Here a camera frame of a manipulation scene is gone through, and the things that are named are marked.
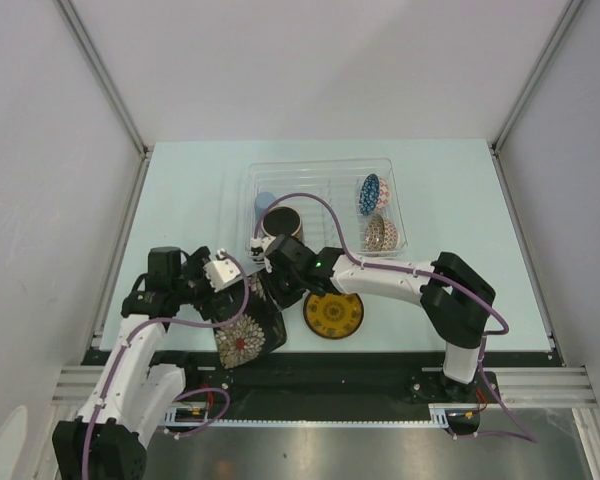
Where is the right aluminium frame post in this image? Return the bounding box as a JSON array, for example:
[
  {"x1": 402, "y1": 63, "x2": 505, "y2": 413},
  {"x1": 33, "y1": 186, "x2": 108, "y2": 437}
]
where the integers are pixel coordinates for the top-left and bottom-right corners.
[{"x1": 490, "y1": 0, "x2": 588, "y2": 155}]

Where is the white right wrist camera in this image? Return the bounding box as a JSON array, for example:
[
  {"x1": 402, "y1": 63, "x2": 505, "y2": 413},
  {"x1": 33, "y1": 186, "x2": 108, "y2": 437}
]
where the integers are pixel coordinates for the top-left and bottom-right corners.
[{"x1": 248, "y1": 236, "x2": 275, "y2": 263}]

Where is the white slotted cable duct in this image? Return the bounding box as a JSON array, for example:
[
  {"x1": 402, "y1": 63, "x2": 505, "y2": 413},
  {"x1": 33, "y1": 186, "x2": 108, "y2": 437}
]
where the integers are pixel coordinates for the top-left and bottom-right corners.
[{"x1": 159, "y1": 406, "x2": 478, "y2": 430}]

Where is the black floral square plate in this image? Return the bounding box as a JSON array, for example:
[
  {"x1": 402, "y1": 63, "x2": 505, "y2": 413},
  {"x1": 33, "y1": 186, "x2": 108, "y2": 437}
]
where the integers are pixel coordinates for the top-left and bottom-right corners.
[{"x1": 214, "y1": 272, "x2": 287, "y2": 369}]

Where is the red black lacquer cup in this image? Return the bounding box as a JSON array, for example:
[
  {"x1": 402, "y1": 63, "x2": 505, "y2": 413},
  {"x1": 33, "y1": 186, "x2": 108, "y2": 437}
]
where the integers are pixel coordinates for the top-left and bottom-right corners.
[{"x1": 254, "y1": 206, "x2": 303, "y2": 241}]

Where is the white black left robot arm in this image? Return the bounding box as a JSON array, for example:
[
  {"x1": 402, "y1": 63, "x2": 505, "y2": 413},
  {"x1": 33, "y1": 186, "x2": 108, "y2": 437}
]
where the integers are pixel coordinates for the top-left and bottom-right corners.
[{"x1": 52, "y1": 247, "x2": 248, "y2": 479}]

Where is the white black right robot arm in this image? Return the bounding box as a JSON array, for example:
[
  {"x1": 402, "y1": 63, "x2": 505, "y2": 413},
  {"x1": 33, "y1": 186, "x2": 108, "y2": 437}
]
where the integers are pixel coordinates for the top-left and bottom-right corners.
[{"x1": 262, "y1": 235, "x2": 495, "y2": 401}]

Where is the left aluminium frame post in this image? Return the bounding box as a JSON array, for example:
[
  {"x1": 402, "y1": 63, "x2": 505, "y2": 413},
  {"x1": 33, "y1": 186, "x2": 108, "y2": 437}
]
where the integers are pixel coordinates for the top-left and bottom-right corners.
[{"x1": 52, "y1": 0, "x2": 149, "y2": 158}]

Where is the blue triangle pattern bowl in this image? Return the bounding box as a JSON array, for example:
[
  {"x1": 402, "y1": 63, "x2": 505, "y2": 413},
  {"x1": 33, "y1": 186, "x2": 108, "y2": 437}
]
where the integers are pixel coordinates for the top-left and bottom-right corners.
[{"x1": 358, "y1": 173, "x2": 391, "y2": 216}]

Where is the yellow round saucer plate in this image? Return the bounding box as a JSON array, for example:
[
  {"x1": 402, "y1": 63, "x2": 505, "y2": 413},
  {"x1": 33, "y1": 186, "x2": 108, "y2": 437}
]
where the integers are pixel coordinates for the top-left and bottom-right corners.
[{"x1": 302, "y1": 294, "x2": 364, "y2": 340}]

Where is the brown lattice pattern bowl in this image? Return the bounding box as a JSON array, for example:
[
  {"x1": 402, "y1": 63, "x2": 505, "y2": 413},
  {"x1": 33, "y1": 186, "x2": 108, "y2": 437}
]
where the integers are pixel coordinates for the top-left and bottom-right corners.
[{"x1": 365, "y1": 213, "x2": 400, "y2": 252}]

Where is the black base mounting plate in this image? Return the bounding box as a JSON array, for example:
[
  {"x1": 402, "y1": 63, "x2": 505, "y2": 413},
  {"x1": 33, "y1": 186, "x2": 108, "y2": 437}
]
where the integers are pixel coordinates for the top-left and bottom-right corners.
[{"x1": 79, "y1": 349, "x2": 566, "y2": 405}]

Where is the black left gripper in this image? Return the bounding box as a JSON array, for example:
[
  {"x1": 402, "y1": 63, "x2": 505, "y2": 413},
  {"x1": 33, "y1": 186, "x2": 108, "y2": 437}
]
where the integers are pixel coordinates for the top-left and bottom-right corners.
[{"x1": 172, "y1": 247, "x2": 234, "y2": 320}]

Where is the aluminium frame post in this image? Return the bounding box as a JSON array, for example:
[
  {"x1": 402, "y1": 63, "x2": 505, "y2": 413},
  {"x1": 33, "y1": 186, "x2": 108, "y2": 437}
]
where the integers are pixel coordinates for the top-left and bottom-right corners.
[
  {"x1": 490, "y1": 0, "x2": 588, "y2": 155},
  {"x1": 52, "y1": 0, "x2": 149, "y2": 158}
]

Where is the light blue plastic cup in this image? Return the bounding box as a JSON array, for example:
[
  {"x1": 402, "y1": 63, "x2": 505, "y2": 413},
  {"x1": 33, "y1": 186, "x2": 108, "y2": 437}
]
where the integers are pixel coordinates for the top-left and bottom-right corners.
[{"x1": 254, "y1": 191, "x2": 276, "y2": 220}]

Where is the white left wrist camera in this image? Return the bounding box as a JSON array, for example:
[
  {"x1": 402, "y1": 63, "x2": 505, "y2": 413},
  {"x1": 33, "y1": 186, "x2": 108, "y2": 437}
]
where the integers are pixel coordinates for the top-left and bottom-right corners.
[{"x1": 203, "y1": 249, "x2": 244, "y2": 292}]

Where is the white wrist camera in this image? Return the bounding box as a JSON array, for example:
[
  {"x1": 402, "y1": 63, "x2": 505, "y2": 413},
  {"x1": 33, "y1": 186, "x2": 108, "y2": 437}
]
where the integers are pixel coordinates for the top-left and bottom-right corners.
[
  {"x1": 203, "y1": 249, "x2": 244, "y2": 292},
  {"x1": 248, "y1": 236, "x2": 275, "y2": 263}
]

